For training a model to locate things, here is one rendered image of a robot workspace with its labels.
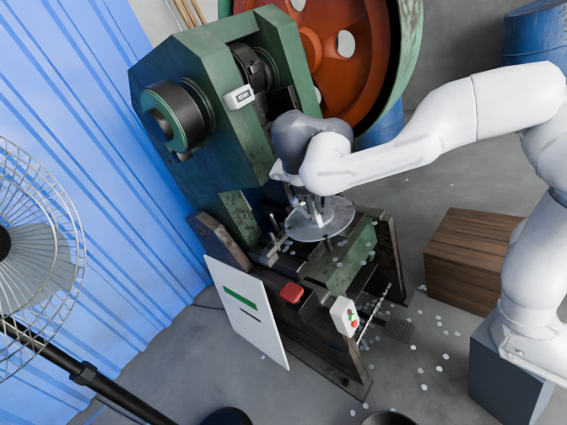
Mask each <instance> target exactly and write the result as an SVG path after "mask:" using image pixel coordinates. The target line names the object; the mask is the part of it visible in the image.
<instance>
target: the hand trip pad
mask: <svg viewBox="0 0 567 425"><path fill-rule="evenodd" d="M303 293H304V289H303V288H302V287H301V286H299V285H297V284H295V283H292V282H288V283H287V284H286V285H285V286H284V287H283V289H282V290H281V292H280V297H281V298H282V299H285V300H287V301H289V302H290V303H292V304H293V303H296V302H297V301H298V300H299V299H300V297H301V296H302V294H303Z"/></svg>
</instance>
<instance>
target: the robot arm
mask: <svg viewBox="0 0 567 425"><path fill-rule="evenodd" d="M565 83H566V78H565V76H564V75H563V74H562V73H561V71H560V70H559V68H558V67H556V66H555V65H553V64H552V63H551V62H549V61H545V62H534V63H528V64H521V65H515V66H508V67H500V68H496V69H493V70H489V71H486V72H481V73H475V74H472V75H470V77H467V78H462V79H458V80H456V81H453V82H449V83H446V84H444V85H442V86H440V87H439V88H437V89H435V90H433V91H431V92H430V93H429V94H428V95H427V96H426V97H425V98H424V99H423V100H422V101H421V102H420V104H419V105H418V107H417V109H416V110H415V112H414V113H413V116H412V117H411V119H410V121H409V123H408V124H407V125H406V126H405V127H404V128H403V129H402V130H401V132H400V133H399V134H398V135H397V136H396V137H395V138H393V139H392V140H391V141H390V142H388V143H384V144H381V145H379V146H376V147H373V148H369V149H366V150H363V151H359V152H357V153H351V152H352V151H353V143H354V133H353V129H352V128H351V126H350V125H349V124H348V123H347V122H345V121H343V120H341V119H338V118H336V117H333V118H327V119H321V118H316V117H313V116H307V115H306V114H304V113H302V112H301V111H299V110H289V111H287V112H285V113H283V114H282V115H281V116H278V117H277V119H276V120H275V121H274V123H273V125H272V128H271V137H272V141H273V145H274V147H275V150H276V153H277V155H278V159H277V161H276V162H275V164H274V165H273V168H272V170H271V172H270V174H269V175H270V177H271V178H272V179H273V180H282V181H286V182H289V183H290V184H291V185H293V188H294V198H293V199H289V202H290V204H291V206H292V207H295V208H297V209H298V210H299V211H300V212H301V213H302V214H303V215H304V216H305V217H306V218H307V219H308V218H310V217H311V219H312V220H313V222H316V223H317V225H318V226H319V228H321V227H323V222H322V220H321V219H322V218H323V217H324V216H323V214H324V212H323V210H326V209H327V204H328V196H330V195H333V194H337V193H339V192H341V191H344V190H347V189H348V188H350V187H353V186H357V185H360V184H364V183H366V182H369V181H373V180H377V179H380V178H383V177H386V176H389V175H394V174H397V173H400V172H403V171H406V170H409V169H414V168H417V167H420V166H423V165H426V164H430V163H431V162H432V161H434V160H435V159H437V157H438V156H439V155H440V154H442V153H445V152H447V151H450V150H452V149H454V148H458V147H460V146H463V145H466V144H469V143H473V142H476V141H481V140H485V139H490V138H494V137H501V136H504V135H506V134H509V133H516V134H517V135H519V136H520V139H521V147H522V149H523V152H524V153H525V155H526V157H527V159H528V161H529V163H530V164H531V165H532V166H533V167H534V168H535V169H536V172H535V174H536V175H537V176H539V177H540V178H541V179H542V180H543V181H544V182H546V183H547V184H548V185H549V188H548V189H547V190H546V192H545V193H544V195H543V197H542V198H541V200H540V201H539V203H538V204H537V206H536V207H535V209H534V210H533V212H532V214H531V215H530V217H529V218H525V219H524V220H522V221H521V222H520V223H518V225H517V226H516V227H515V229H514V230H513V231H512V234H511V237H510V243H509V246H508V250H507V253H506V255H505V259H504V262H503V265H502V267H501V271H500V284H501V295H500V298H499V300H498V303H497V308H496V312H497V314H496V316H495V317H494V320H493V322H492V323H491V325H490V326H489V330H490V333H491V336H492V339H493V341H494V343H495V345H496V347H497V348H498V352H499V356H500V357H501V358H504V359H506V360H508V361H510V362H512V363H514V364H516V365H518V366H520V367H522V368H524V369H526V370H528V371H530V372H532V373H534V374H536V375H538V376H540V377H542V378H544V379H546V380H548V381H550V382H552V383H555V384H556V385H559V386H561V387H563V388H565V389H567V324H565V323H563V322H561V321H559V318H558V316H557V315H556V309H557V307H558V306H559V305H560V303H561V301H562V300H563V298H564V296H565V295H566V294H567V85H565ZM319 196H320V197H321V203H320V199H319ZM312 199H313V201H314V203H315V206H316V209H315V210H314V209H313V206H312V204H311V200H312ZM298 200H301V201H303V202H305V204H306V206H307V208H308V211H309V212H307V211H306V210H305V209H304V208H303V207H302V206H301V205H300V204H299V201H298Z"/></svg>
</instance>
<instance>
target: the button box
mask: <svg viewBox="0 0 567 425"><path fill-rule="evenodd" d="M191 305H194V306H199V307H204V308H210V309H218V308H211V307H206V306H201V305H195V304H191ZM348 308H350V309H351V310H352V313H355V320H357V321H358V324H357V326H358V325H359V317H358V315H357V312H356V309H355V307H354V302H353V300H351V299H347V298H344V297H343V296H338V298H337V300H336V301H335V303H334V304H333V306H332V307H331V309H330V314H331V317H332V319H333V321H334V324H335V326H336V327H337V331H338V332H340V333H342V334H344V336H345V340H346V343H347V348H348V351H347V352H346V351H343V350H341V349H338V348H336V347H333V346H331V345H329V344H327V343H325V342H323V341H321V340H318V339H316V338H315V337H313V336H310V335H308V334H306V333H304V332H303V331H301V330H299V329H297V328H295V327H293V326H291V325H289V324H287V323H285V322H283V321H281V320H279V319H277V318H275V317H273V318H274V319H275V320H278V321H280V322H282V323H284V324H285V325H288V326H290V327H292V328H294V329H296V330H297V331H299V332H301V333H303V334H305V335H307V336H309V337H311V338H313V339H315V340H317V341H319V342H321V343H323V344H325V345H327V346H329V347H332V348H334V349H336V350H338V351H340V352H344V353H347V354H349V352H350V351H349V345H348V338H347V337H352V335H353V334H354V332H355V330H356V328H357V326H356V328H353V327H352V326H351V322H352V321H350V320H348V315H347V310H348ZM221 310H225V309H221Z"/></svg>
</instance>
